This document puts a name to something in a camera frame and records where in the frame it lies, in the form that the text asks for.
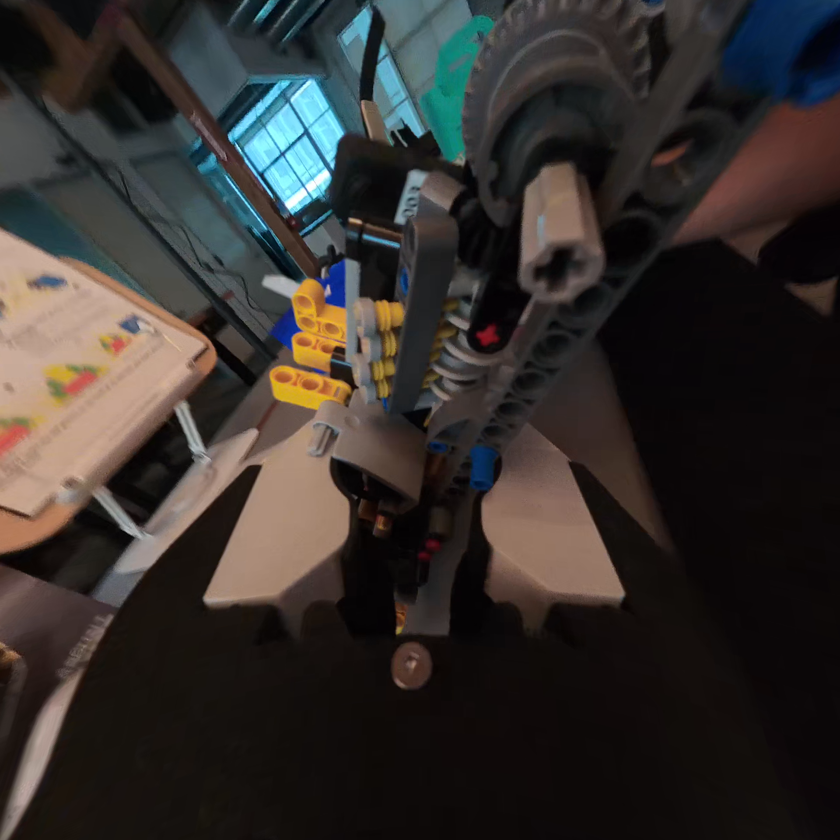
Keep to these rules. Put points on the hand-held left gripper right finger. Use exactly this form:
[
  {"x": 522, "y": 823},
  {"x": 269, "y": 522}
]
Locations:
[{"x": 551, "y": 538}]

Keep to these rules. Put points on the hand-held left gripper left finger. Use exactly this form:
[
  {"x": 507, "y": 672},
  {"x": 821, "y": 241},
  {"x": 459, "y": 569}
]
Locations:
[{"x": 282, "y": 538}]

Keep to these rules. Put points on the grey black lego technic assembly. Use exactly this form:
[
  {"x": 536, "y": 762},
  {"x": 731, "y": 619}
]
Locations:
[{"x": 426, "y": 308}]

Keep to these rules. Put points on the person's right forearm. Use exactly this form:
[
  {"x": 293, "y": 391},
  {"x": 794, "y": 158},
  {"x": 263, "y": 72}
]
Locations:
[{"x": 754, "y": 164}]

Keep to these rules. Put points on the lego set box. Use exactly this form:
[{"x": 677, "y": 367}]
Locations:
[{"x": 52, "y": 630}]

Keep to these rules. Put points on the paned window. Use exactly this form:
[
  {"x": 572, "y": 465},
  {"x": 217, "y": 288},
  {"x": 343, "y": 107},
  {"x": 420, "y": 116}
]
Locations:
[{"x": 289, "y": 144}]

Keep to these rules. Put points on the curved black desk lamp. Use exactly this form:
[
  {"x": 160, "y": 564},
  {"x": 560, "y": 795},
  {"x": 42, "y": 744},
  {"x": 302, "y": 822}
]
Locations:
[{"x": 374, "y": 79}]

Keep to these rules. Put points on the white paper slip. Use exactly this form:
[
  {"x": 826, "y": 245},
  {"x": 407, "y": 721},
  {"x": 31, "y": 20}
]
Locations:
[{"x": 279, "y": 285}]

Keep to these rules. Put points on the blue plastic bin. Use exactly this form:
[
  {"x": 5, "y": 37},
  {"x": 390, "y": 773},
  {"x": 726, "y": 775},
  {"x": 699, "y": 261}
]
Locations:
[{"x": 283, "y": 328}]

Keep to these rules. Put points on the black perforated mat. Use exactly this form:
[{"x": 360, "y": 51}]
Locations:
[{"x": 754, "y": 492}]

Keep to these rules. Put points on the wooden document stand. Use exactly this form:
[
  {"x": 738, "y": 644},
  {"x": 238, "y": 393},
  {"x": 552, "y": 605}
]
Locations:
[{"x": 26, "y": 531}]

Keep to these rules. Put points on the blurred blue object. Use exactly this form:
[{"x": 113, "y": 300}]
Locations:
[{"x": 781, "y": 46}]

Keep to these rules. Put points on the wooden post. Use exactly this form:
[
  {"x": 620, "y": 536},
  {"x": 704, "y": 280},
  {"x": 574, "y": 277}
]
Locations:
[{"x": 216, "y": 138}]

